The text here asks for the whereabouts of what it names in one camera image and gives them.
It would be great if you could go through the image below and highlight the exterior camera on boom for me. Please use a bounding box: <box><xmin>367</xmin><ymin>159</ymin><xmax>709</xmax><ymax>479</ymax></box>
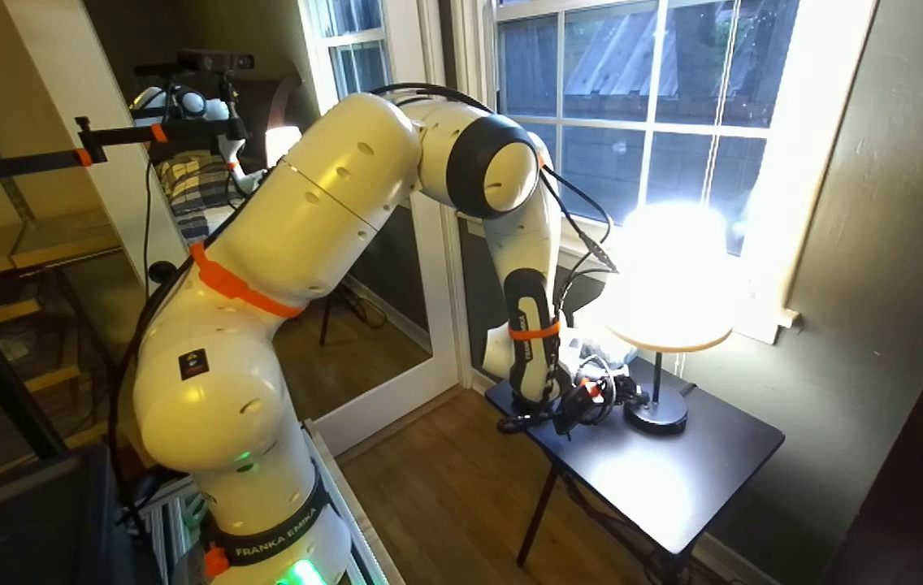
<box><xmin>129</xmin><ymin>45</ymin><xmax>259</xmax><ymax>166</ymax></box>

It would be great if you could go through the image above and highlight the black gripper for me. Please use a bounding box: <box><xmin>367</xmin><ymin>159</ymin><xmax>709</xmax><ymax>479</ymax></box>
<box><xmin>552</xmin><ymin>351</ymin><xmax>645</xmax><ymax>436</ymax></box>

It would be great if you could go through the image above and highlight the black side table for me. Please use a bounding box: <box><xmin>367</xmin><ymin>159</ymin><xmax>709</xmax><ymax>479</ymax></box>
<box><xmin>485</xmin><ymin>354</ymin><xmax>791</xmax><ymax>580</ymax></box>

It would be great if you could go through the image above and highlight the white framed leaning mirror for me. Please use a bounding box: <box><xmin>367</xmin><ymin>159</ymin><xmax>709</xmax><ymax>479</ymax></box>
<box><xmin>0</xmin><ymin>0</ymin><xmax>477</xmax><ymax>458</ymax></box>

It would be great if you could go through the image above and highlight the white framed window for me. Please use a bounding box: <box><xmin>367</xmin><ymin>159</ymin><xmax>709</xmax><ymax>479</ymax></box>
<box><xmin>448</xmin><ymin>0</ymin><xmax>885</xmax><ymax>349</ymax></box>

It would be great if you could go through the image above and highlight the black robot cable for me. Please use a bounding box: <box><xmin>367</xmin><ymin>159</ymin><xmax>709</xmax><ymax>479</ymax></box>
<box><xmin>362</xmin><ymin>77</ymin><xmax>620</xmax><ymax>319</ymax></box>

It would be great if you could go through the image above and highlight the robot mounting cart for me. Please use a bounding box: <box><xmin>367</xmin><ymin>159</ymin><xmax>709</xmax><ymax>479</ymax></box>
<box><xmin>125</xmin><ymin>419</ymin><xmax>411</xmax><ymax>585</ymax></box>

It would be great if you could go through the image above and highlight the table lamp with white shade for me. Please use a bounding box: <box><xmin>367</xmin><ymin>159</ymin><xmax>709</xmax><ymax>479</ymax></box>
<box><xmin>599</xmin><ymin>198</ymin><xmax>746</xmax><ymax>440</ymax></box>

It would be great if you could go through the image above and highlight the black camera boom bar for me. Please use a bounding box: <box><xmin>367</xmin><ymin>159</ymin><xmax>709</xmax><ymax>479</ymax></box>
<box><xmin>0</xmin><ymin>115</ymin><xmax>166</xmax><ymax>190</ymax></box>

